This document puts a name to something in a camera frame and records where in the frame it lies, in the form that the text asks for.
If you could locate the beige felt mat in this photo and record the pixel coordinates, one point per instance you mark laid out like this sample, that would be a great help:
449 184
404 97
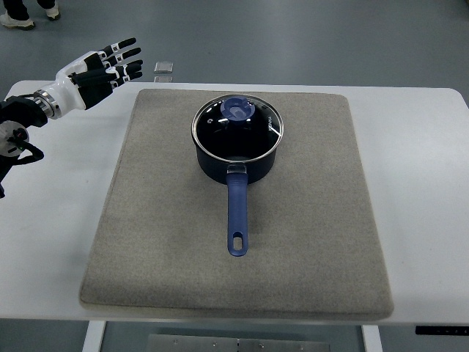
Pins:
300 243

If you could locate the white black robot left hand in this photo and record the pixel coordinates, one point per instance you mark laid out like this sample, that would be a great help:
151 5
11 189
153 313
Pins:
89 79

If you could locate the person's white shoe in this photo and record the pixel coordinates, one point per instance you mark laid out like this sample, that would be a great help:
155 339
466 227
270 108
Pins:
11 23
53 14

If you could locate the black table control panel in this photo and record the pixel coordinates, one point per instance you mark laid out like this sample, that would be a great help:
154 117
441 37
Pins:
442 330

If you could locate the dark blue saucepan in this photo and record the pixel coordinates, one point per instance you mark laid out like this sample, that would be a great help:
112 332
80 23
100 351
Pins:
236 175

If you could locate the white table leg left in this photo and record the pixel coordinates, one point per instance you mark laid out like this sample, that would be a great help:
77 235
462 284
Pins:
94 336

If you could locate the white table leg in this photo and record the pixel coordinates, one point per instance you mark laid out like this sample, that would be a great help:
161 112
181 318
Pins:
94 336
371 338

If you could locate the person's left white shoe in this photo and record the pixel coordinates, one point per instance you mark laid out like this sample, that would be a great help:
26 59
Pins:
11 23

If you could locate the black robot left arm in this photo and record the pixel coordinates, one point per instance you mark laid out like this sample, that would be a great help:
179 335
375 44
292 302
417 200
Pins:
17 114

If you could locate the metal floor socket plate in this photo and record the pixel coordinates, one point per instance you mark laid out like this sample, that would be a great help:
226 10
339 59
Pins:
163 67

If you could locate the glass pot lid blue knob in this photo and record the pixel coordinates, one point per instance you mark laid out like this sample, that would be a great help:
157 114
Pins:
237 128

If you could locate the white table leg right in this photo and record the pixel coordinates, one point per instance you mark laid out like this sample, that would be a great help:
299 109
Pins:
371 338

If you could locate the person's right white shoe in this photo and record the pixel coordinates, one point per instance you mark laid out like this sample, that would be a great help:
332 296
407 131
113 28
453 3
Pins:
53 14

